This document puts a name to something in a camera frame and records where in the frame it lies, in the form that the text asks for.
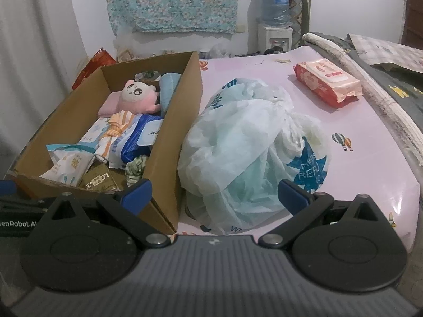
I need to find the blue floral wall cloth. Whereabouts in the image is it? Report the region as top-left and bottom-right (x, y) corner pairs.
(105, 0), (252, 35)

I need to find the small white plastic bag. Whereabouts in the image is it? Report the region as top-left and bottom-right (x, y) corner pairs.
(206, 43), (232, 59)

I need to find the pink printed mat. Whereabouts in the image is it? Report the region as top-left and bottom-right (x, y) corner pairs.
(178, 44), (419, 255)

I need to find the white tissue pack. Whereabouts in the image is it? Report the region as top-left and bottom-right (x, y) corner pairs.
(81, 117), (111, 146)

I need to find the blue white wipes pack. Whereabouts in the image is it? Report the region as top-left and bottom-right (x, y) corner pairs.
(121, 114), (164, 162)

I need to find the pink red wipes pack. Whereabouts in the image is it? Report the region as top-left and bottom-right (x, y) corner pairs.
(293, 58), (363, 108)

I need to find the brown wooden door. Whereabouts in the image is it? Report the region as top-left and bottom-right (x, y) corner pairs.
(398, 0), (423, 48)

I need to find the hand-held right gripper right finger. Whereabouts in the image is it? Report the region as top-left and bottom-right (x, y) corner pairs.
(258, 178), (385, 248)

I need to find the wooden framed board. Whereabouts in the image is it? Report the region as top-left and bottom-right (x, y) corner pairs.
(289, 0), (312, 48)

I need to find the white quilted mattress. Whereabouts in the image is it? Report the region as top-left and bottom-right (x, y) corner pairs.
(302, 32), (423, 167)

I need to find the checkered printed blanket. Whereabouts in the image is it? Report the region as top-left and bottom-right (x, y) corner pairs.
(346, 33), (423, 71)

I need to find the blue water dispenser bottle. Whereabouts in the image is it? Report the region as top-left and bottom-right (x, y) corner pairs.
(259, 0), (293, 29)

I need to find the olive gold packet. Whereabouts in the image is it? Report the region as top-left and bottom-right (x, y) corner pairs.
(81, 165), (121, 194)

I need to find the light blue towel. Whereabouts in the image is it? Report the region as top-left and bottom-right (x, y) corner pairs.
(159, 72), (182, 111)

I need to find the brown cardboard box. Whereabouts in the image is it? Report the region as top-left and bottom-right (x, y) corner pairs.
(8, 51), (203, 235)

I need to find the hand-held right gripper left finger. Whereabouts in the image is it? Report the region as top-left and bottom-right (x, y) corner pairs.
(40, 178), (170, 248)

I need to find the white blue plastic bag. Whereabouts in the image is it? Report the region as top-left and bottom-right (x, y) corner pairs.
(178, 77), (332, 235)

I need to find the white packet yellow print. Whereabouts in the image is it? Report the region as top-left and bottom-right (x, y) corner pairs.
(40, 143), (96, 187)

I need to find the pink panda plush toy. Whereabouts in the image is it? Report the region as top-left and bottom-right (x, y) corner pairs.
(114, 78), (162, 114)

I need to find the green white knotted rope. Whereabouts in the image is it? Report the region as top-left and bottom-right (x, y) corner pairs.
(125, 155), (151, 187)

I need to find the orange striped white cloth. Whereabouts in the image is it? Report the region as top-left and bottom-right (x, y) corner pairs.
(96, 110), (139, 164)

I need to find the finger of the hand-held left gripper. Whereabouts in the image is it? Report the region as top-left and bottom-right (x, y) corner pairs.
(0, 180), (16, 199)

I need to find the orange red plastic bag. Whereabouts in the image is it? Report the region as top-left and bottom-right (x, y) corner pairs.
(72, 48), (116, 90)

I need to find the white curtain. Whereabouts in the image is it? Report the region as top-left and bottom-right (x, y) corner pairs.
(0, 0), (90, 179)

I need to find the white water dispenser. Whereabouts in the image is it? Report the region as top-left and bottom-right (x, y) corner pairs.
(257, 25), (294, 53)

